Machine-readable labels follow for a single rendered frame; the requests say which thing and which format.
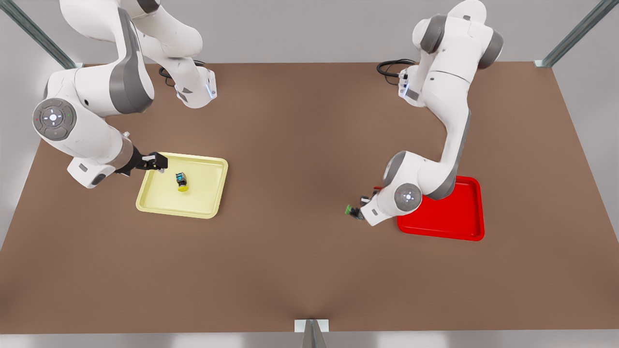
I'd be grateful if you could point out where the pale yellow tray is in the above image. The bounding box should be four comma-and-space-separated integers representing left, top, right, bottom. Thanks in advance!
135, 152, 229, 219

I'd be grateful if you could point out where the red tray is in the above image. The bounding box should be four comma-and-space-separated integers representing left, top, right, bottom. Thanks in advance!
397, 175, 485, 242

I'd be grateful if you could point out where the black cable loop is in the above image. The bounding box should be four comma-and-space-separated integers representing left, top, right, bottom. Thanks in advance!
376, 58, 418, 87
158, 60, 206, 88

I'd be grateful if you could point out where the silver frame post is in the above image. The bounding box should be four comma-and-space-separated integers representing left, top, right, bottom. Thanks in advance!
295, 319, 330, 348
0, 0, 84, 70
534, 0, 619, 68

